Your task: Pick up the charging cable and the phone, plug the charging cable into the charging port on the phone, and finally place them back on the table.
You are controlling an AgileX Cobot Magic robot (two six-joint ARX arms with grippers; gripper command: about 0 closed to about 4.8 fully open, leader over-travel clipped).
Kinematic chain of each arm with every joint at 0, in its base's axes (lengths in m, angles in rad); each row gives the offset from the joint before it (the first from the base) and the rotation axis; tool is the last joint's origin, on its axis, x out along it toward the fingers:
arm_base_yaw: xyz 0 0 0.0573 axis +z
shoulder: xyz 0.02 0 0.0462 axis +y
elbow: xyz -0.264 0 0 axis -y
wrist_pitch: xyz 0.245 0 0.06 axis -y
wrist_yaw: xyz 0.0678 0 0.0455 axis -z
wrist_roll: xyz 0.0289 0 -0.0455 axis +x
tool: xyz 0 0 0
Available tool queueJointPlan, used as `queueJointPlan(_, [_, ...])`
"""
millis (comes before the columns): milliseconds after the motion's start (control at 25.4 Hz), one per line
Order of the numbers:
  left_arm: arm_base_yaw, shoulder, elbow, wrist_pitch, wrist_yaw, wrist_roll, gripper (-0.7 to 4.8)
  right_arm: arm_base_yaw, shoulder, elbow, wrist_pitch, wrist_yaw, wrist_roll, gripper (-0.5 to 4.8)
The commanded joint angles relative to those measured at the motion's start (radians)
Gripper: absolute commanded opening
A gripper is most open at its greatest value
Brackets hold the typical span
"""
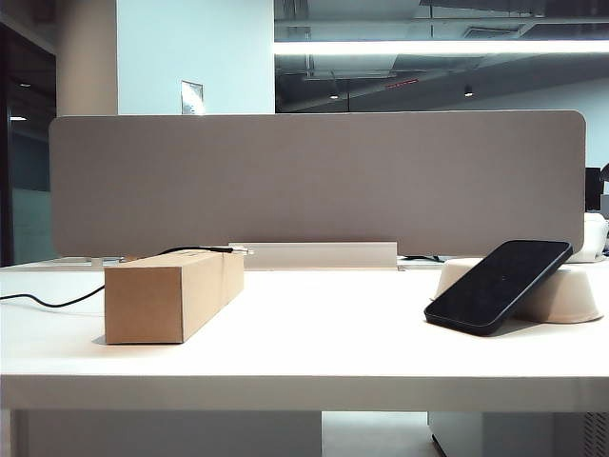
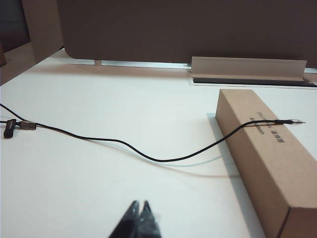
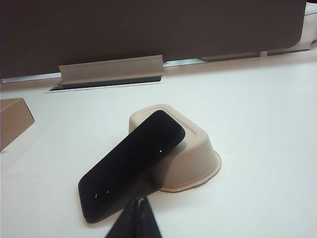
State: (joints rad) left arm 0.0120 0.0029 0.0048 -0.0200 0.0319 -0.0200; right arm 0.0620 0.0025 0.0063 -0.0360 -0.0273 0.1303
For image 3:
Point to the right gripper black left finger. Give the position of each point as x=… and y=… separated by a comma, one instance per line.
x=122, y=223

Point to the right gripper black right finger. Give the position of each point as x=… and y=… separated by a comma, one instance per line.
x=147, y=220

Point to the black smartphone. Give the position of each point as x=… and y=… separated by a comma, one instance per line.
x=128, y=161

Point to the beige pulp paper tray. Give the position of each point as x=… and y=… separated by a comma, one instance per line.
x=198, y=161

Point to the brown cardboard box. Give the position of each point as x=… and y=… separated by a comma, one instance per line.
x=12, y=121

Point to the grey-brown fabric desk divider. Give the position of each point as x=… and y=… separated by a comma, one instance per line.
x=148, y=29

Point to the white rounded appliance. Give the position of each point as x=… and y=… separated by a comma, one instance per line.
x=310, y=29

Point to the white divider mounting bracket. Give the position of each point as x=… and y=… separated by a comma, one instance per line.
x=264, y=53

